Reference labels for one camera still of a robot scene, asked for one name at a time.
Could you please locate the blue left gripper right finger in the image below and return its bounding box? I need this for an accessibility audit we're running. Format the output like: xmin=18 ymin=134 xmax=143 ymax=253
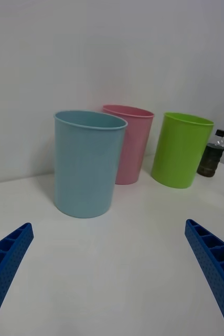
xmin=184 ymin=218 xmax=224 ymax=336

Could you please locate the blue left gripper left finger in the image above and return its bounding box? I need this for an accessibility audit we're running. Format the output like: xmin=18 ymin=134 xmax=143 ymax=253
xmin=0 ymin=222 xmax=35 ymax=336

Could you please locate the dark plastic bottle black cap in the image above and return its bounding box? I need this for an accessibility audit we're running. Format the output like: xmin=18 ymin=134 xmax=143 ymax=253
xmin=197 ymin=129 xmax=224 ymax=178

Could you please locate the green plastic bin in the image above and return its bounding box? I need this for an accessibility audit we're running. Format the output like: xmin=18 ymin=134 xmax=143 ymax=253
xmin=151 ymin=112 xmax=215 ymax=189

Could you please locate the pale blue plastic bin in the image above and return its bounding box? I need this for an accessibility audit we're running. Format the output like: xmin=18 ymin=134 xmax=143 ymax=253
xmin=53 ymin=110 xmax=129 ymax=219

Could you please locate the pink plastic bin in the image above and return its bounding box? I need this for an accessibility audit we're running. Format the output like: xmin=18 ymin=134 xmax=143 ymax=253
xmin=102 ymin=104 xmax=155 ymax=185

